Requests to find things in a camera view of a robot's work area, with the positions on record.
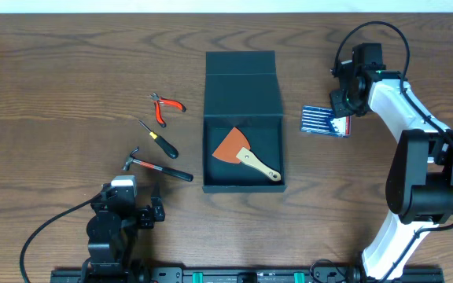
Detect small claw hammer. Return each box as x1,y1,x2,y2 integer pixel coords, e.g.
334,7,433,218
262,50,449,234
122,147,193,182

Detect blue screwdriver set card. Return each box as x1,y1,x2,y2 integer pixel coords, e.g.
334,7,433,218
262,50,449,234
300,105,351,138

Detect black handled screwdriver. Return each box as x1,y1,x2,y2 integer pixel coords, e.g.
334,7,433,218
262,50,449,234
138,119,179,159

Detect orange scraper wooden handle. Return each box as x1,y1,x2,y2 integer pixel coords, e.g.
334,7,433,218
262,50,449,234
212,127,282,182

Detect red handled pliers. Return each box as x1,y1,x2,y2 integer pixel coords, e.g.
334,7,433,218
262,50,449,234
150,92,186,128

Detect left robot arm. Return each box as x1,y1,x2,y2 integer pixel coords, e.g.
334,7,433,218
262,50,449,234
78,183,165,283

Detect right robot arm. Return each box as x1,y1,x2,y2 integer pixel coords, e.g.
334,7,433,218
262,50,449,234
330,58,453,282

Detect dark green open box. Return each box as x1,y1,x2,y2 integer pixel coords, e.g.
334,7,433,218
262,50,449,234
203,51,286,193

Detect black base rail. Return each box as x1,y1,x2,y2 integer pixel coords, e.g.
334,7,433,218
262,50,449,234
50,266,446,283

